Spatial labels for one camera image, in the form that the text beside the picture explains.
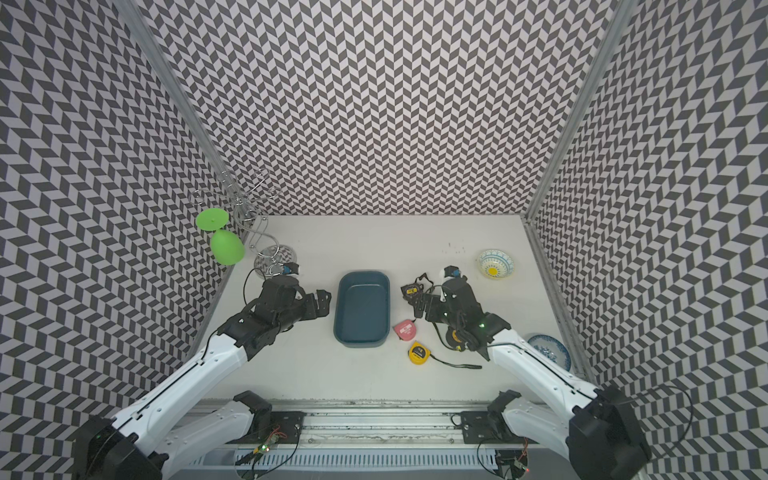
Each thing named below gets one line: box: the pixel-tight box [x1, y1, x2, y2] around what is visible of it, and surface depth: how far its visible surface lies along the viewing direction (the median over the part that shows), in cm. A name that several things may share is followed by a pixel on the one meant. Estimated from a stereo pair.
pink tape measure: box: [393, 318, 417, 341], surface depth 90 cm
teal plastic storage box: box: [334, 271, 390, 348], surface depth 96 cm
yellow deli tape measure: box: [408, 342, 482, 369], surface depth 84 cm
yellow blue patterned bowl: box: [479, 249, 515, 279], surface depth 104 cm
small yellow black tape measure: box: [446, 326, 466, 352], surface depth 86 cm
